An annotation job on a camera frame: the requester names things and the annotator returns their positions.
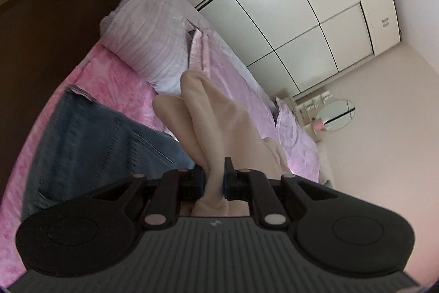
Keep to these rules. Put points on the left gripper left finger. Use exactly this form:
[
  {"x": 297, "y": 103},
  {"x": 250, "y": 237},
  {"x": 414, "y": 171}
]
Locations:
[{"x": 177, "y": 187}]

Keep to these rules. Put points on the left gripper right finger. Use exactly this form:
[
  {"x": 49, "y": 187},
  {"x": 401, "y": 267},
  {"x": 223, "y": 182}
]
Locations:
[{"x": 253, "y": 187}]

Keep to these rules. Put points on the cream white garment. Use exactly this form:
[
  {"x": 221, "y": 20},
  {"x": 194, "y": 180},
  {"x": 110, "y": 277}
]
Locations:
[{"x": 211, "y": 127}]

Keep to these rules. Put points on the stack of folded blue clothes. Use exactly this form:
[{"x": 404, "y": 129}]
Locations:
[{"x": 87, "y": 145}]

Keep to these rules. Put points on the pink pillow near headboard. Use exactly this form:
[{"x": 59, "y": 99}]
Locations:
[{"x": 301, "y": 151}]

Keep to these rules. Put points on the white padded headboard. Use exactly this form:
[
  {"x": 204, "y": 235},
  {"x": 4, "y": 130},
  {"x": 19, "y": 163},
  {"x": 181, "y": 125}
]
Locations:
[{"x": 326, "y": 177}]

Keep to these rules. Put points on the white bedside dresser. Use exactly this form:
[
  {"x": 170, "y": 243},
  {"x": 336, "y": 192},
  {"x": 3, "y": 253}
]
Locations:
[{"x": 309, "y": 109}]

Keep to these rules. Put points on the pink cup on dresser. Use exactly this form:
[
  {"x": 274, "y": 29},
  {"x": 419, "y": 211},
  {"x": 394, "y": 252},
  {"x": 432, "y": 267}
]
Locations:
[{"x": 318, "y": 125}]

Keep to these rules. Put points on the oval vanity mirror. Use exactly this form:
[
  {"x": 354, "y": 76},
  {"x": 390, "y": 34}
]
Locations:
[{"x": 336, "y": 115}]

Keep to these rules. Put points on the pink floral bed blanket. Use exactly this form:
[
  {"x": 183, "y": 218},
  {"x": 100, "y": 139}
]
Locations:
[{"x": 112, "y": 83}]

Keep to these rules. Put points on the pink pillow far side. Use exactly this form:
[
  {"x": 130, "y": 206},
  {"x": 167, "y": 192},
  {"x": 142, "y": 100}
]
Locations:
[{"x": 153, "y": 37}]

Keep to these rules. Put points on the white wardrobe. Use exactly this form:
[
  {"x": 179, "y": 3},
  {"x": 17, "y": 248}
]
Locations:
[{"x": 292, "y": 47}]

